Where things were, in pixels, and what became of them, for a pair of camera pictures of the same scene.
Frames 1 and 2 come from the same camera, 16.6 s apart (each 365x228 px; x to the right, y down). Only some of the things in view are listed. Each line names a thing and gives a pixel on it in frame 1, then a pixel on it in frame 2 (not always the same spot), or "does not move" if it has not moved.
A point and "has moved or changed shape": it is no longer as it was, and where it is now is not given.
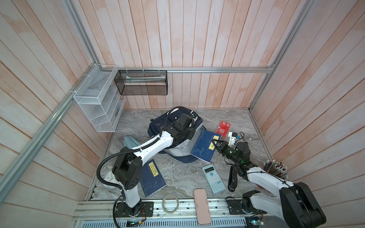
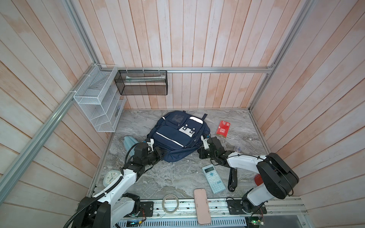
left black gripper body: x=188 y=133 → x=152 y=157
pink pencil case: x=202 y=210 does not move
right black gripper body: x=228 y=152 → x=207 y=153
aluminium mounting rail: x=98 y=213 does not move
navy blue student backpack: x=182 y=151 has moved or changed shape
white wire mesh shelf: x=98 y=96 does not move
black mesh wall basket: x=142 y=82 does not move
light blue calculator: x=213 y=178 does not move
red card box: x=223 y=128 does not move
